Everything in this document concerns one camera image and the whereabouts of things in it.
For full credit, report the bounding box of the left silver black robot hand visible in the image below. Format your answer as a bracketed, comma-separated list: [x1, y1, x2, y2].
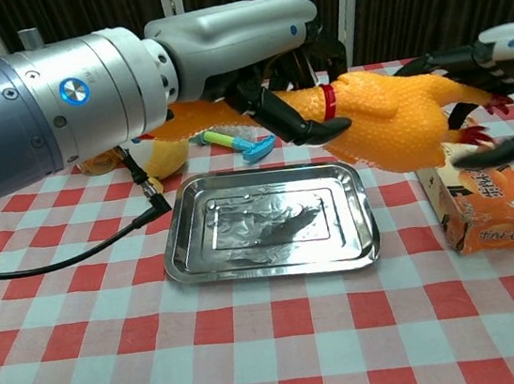
[141, 0, 360, 166]

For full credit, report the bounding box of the orange rubber chicken toy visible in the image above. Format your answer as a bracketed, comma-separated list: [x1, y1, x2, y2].
[133, 50, 514, 207]

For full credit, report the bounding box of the yellow plush toy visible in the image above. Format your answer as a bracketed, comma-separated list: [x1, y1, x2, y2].
[129, 132, 196, 199]

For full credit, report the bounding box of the rectangular metal tray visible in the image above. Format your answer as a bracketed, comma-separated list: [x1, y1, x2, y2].
[152, 151, 385, 296]

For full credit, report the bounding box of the green blue water squirter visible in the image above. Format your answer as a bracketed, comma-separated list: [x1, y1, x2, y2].
[190, 122, 279, 172]

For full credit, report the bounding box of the orange snack box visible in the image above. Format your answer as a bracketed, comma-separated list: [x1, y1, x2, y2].
[412, 133, 514, 265]

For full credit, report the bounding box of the clear jar of rubber bands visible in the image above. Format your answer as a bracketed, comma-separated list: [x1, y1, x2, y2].
[74, 146, 125, 178]

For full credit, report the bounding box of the red white checkered tablecloth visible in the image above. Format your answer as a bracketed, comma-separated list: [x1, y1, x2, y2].
[0, 42, 514, 384]

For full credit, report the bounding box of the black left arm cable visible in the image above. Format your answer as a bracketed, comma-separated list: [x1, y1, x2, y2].
[0, 140, 179, 282]

